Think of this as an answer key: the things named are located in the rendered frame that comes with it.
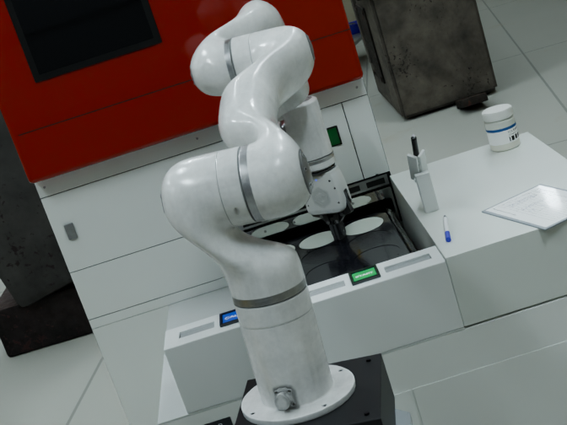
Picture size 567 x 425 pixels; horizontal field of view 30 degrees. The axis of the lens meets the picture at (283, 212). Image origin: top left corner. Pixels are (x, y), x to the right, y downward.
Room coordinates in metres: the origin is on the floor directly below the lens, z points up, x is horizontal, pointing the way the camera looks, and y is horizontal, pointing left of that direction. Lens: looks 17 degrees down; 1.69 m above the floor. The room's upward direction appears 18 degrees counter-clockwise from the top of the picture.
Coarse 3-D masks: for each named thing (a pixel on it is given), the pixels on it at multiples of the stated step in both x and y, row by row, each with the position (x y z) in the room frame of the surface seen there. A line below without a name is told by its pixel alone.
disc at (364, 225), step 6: (354, 222) 2.39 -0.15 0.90; (360, 222) 2.38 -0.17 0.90; (366, 222) 2.36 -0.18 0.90; (372, 222) 2.35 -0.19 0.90; (378, 222) 2.34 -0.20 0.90; (348, 228) 2.36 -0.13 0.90; (354, 228) 2.35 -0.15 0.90; (360, 228) 2.33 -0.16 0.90; (366, 228) 2.32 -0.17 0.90; (372, 228) 2.31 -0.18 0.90; (348, 234) 2.31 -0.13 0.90
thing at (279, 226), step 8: (368, 192) 2.45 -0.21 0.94; (376, 192) 2.44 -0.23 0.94; (384, 192) 2.44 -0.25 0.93; (352, 200) 2.44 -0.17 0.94; (360, 200) 2.44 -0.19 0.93; (368, 200) 2.44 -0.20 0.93; (376, 200) 2.44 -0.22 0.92; (392, 200) 2.44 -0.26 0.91; (296, 216) 2.44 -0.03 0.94; (304, 216) 2.44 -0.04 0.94; (312, 216) 2.44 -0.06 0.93; (264, 224) 2.46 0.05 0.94; (272, 224) 2.44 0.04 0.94; (280, 224) 2.44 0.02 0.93; (288, 224) 2.44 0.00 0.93; (296, 224) 2.44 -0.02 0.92; (248, 232) 2.45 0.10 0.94; (256, 232) 2.44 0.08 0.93; (264, 232) 2.44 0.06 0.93; (272, 232) 2.44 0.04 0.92
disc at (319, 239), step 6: (318, 234) 2.38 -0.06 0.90; (324, 234) 2.37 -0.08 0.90; (330, 234) 2.35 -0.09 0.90; (306, 240) 2.37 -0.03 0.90; (312, 240) 2.35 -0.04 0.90; (318, 240) 2.34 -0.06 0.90; (324, 240) 2.33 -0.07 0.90; (330, 240) 2.31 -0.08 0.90; (300, 246) 2.34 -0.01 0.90; (306, 246) 2.33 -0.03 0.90; (312, 246) 2.31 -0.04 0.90; (318, 246) 2.30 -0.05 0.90
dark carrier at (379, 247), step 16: (384, 224) 2.30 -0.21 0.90; (288, 240) 2.41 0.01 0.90; (336, 240) 2.30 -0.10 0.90; (352, 240) 2.27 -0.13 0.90; (368, 240) 2.24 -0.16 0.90; (384, 240) 2.20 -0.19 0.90; (400, 240) 2.17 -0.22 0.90; (304, 256) 2.27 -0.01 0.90; (320, 256) 2.23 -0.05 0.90; (336, 256) 2.20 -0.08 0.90; (352, 256) 2.17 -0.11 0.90; (368, 256) 2.14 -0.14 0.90; (384, 256) 2.11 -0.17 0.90; (304, 272) 2.16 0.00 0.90; (320, 272) 2.14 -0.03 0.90; (336, 272) 2.10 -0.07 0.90
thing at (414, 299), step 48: (336, 288) 1.86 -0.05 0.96; (384, 288) 1.83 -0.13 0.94; (432, 288) 1.83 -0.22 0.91; (192, 336) 1.85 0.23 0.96; (240, 336) 1.83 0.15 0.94; (336, 336) 1.83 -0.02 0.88; (384, 336) 1.83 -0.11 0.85; (432, 336) 1.83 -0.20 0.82; (192, 384) 1.84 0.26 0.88; (240, 384) 1.83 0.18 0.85
